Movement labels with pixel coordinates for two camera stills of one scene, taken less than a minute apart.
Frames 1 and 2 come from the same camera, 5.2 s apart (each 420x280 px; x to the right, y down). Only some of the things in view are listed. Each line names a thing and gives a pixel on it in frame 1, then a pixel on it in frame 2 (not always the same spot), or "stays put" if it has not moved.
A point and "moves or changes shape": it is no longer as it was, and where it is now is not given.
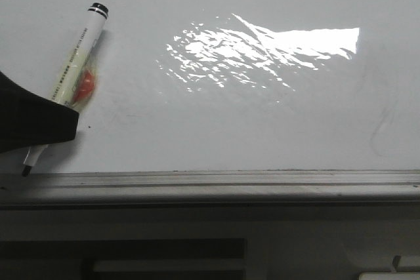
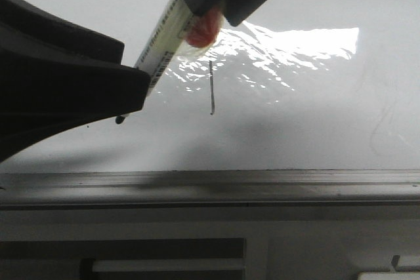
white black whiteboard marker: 77,83 moves or changes shape
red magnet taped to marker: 84,83 moves or changes shape
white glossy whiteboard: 224,67 stays put
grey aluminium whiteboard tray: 292,189 stays put
